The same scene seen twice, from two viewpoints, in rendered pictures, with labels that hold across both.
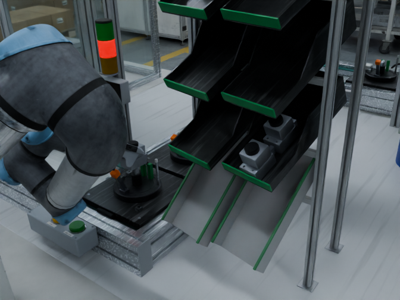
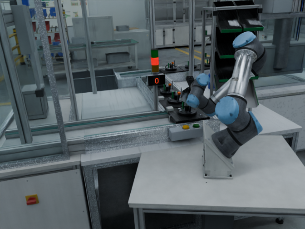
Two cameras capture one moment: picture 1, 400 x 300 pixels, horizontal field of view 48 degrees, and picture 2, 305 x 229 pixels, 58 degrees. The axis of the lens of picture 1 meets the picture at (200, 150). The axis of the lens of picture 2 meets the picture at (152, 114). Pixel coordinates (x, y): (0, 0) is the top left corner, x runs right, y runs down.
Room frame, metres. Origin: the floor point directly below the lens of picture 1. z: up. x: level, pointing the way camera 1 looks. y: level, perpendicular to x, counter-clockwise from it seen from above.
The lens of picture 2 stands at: (0.13, 1.72, 1.71)
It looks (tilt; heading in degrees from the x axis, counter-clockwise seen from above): 22 degrees down; 310
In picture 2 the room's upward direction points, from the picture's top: 3 degrees counter-clockwise
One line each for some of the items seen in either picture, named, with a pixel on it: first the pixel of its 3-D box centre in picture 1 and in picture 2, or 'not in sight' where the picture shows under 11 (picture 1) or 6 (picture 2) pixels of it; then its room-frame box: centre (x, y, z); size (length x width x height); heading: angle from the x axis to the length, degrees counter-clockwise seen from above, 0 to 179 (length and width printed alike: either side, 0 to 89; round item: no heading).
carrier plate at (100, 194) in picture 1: (138, 191); (187, 114); (1.11, 0.19, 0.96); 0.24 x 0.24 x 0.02; 52
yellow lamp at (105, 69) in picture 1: (109, 63); (155, 68); (1.32, 0.26, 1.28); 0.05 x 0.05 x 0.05
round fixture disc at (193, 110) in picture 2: (137, 186); (187, 111); (1.11, 0.19, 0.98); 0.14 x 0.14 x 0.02
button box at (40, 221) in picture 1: (62, 227); (185, 131); (0.99, 0.38, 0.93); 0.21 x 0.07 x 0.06; 52
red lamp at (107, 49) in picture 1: (106, 47); (154, 61); (1.32, 0.26, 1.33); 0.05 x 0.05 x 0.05
